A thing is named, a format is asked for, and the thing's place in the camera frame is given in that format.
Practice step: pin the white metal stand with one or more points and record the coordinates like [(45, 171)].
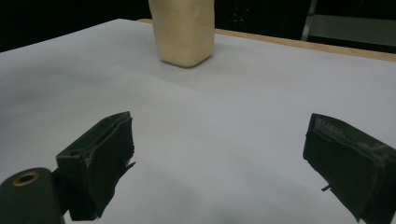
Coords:
[(351, 29)]

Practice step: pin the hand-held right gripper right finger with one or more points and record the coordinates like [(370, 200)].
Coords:
[(355, 161)]

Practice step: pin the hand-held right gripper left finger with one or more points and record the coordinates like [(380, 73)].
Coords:
[(99, 158)]

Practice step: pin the beige square cup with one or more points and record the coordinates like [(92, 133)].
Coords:
[(185, 31)]

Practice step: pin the wooden table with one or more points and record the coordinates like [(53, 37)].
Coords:
[(311, 45)]

